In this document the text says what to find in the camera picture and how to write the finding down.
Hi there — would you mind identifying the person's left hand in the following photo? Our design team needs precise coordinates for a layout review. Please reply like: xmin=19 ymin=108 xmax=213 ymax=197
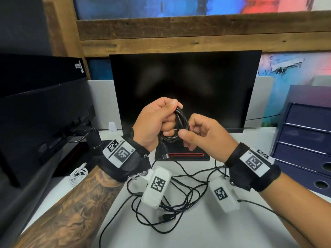
xmin=132 ymin=97 xmax=183 ymax=153

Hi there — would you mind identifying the person's right hand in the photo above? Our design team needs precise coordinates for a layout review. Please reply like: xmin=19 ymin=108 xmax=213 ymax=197
xmin=178 ymin=113 xmax=239 ymax=163

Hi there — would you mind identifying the small black cable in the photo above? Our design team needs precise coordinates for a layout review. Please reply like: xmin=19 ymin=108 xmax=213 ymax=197
xmin=158 ymin=105 xmax=192 ymax=159

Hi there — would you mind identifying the navy blue drawer unit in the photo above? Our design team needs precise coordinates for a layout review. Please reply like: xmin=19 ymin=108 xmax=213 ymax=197
xmin=270 ymin=84 xmax=331 ymax=198

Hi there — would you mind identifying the white cable with black charger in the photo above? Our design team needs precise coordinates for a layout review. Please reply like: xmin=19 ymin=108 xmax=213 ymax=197
xmin=68 ymin=162 xmax=89 ymax=188

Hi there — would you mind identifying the person's right forearm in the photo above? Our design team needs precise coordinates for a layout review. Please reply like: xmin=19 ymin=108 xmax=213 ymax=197
xmin=258 ymin=172 xmax=331 ymax=248

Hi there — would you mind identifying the person's left forearm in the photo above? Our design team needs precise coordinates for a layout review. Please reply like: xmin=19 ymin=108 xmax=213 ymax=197
xmin=13 ymin=165 xmax=124 ymax=248

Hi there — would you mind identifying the white partition panel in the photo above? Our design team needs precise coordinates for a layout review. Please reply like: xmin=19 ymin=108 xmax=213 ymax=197
xmin=87 ymin=80 xmax=122 ymax=131
xmin=244 ymin=76 xmax=274 ymax=128

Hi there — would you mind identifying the black computer monitor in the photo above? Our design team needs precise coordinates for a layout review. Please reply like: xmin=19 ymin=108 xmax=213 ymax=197
xmin=109 ymin=50 xmax=262 ymax=133

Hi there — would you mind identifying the black panel with white sticker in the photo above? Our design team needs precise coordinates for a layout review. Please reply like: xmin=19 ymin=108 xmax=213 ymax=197
xmin=0 ymin=53 xmax=87 ymax=97

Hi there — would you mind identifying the white background table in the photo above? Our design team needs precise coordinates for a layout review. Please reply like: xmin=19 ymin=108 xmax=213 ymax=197
xmin=311 ymin=75 xmax=331 ymax=87

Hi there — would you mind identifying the black left wrist strap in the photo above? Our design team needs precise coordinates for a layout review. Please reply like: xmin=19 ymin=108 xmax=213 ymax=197
xmin=96 ymin=128 xmax=152 ymax=183

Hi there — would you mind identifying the black wrist strap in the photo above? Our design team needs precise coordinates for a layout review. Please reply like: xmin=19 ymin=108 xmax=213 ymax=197
xmin=224 ymin=142 xmax=282 ymax=192
xmin=96 ymin=128 xmax=152 ymax=183

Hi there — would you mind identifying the black right wrist strap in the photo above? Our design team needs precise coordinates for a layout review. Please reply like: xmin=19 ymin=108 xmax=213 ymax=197
xmin=224 ymin=142 xmax=282 ymax=192

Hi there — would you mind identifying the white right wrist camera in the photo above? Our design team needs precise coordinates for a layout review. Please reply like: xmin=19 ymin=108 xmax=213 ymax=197
xmin=209 ymin=177 xmax=240 ymax=214

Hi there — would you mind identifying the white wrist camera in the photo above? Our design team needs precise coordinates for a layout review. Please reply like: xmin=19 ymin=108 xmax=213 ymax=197
xmin=141 ymin=166 xmax=172 ymax=209
xmin=209 ymin=177 xmax=240 ymax=214

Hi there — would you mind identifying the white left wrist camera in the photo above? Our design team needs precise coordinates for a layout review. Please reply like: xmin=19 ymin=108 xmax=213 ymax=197
xmin=141 ymin=166 xmax=172 ymax=209

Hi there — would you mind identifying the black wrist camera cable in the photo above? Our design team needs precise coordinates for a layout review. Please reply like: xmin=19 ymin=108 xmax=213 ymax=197
xmin=99 ymin=193 xmax=144 ymax=248
xmin=238 ymin=199 xmax=311 ymax=248

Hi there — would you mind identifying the black monitor power cable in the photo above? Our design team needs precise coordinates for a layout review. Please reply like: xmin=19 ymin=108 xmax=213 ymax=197
xmin=66 ymin=126 xmax=98 ymax=144

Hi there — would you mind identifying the black monitor arm base plate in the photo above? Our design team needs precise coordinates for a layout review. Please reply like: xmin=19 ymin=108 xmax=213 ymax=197
xmin=53 ymin=142 xmax=104 ymax=177

